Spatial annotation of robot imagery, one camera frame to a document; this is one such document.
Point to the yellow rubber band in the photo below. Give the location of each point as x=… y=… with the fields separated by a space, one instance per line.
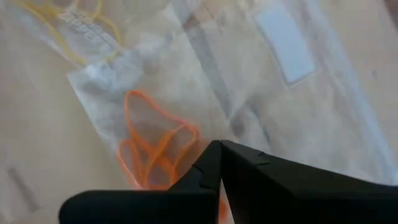
x=57 y=40
x=113 y=26

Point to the orange rubber band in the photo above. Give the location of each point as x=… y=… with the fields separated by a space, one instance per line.
x=130 y=93
x=124 y=161
x=186 y=137

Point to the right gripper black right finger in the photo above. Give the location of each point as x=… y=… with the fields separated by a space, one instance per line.
x=295 y=196

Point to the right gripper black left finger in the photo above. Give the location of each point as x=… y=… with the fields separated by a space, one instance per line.
x=155 y=207

